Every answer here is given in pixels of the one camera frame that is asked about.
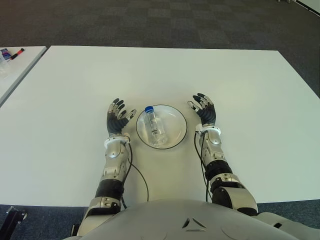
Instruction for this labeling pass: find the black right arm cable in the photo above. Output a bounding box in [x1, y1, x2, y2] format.
[194, 131, 213, 203]

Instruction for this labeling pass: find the white plate black rim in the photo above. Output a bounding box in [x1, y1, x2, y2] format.
[135, 104, 188, 150]

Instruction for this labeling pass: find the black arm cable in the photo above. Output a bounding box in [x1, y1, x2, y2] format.
[194, 131, 213, 203]
[121, 141, 150, 210]

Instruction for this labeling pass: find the grey robot torso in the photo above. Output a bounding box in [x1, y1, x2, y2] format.
[62, 198, 320, 240]

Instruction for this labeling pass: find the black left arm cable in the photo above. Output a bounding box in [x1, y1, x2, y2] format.
[121, 141, 150, 210]

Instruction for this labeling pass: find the blue white packet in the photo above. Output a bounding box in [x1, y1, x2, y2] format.
[0, 48, 12, 62]

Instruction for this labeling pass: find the black wheeled stand base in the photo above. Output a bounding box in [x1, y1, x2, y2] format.
[0, 206, 27, 240]

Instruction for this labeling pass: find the white side table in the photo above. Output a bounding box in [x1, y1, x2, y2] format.
[0, 45, 48, 106]

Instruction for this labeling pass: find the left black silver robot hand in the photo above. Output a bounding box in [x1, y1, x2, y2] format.
[106, 97, 138, 137]

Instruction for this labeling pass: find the white wall panel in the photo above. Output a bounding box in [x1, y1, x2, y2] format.
[296, 0, 320, 12]

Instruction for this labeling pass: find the clear water bottle blue cap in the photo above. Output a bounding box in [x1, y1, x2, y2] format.
[144, 105, 168, 147]

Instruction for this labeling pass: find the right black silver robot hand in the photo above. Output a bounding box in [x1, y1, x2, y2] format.
[187, 92, 217, 127]

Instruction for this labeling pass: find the red black marker pen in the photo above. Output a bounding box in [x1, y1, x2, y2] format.
[7, 47, 25, 61]

